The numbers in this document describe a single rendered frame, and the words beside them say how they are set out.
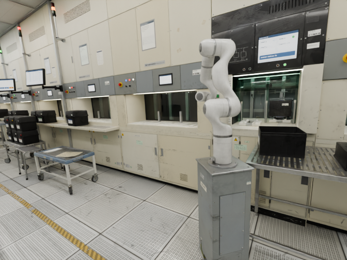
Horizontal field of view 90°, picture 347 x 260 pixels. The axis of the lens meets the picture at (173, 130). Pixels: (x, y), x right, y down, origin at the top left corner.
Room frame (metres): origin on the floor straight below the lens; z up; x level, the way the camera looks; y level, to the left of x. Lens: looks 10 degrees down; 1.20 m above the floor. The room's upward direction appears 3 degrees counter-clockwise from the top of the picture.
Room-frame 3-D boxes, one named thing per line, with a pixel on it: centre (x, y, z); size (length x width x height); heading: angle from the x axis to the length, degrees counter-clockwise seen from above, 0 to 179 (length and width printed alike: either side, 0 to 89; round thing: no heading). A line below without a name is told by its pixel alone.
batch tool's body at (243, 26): (1.98, -1.02, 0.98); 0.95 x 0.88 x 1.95; 147
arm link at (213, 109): (1.10, -0.28, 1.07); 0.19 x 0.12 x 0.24; 97
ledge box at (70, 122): (3.07, 1.68, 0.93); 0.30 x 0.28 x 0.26; 54
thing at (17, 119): (3.33, 2.81, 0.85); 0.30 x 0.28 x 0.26; 56
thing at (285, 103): (2.05, -1.26, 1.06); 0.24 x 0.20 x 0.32; 57
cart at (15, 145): (3.50, 3.07, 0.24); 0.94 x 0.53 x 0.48; 56
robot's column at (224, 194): (1.10, -0.32, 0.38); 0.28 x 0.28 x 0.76; 12
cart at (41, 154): (2.57, 1.67, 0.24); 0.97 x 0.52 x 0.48; 59
